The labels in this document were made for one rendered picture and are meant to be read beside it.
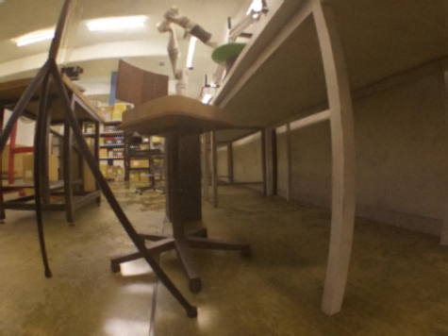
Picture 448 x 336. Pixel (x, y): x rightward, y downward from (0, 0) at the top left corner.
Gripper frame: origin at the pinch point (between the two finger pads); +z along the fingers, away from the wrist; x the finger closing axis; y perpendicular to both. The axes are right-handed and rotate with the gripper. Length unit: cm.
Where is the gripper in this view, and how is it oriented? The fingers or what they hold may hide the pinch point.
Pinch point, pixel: (214, 48)
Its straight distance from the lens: 136.9
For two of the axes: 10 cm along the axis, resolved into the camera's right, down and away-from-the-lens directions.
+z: 7.7, 5.5, 3.1
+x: -3.7, 0.0, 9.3
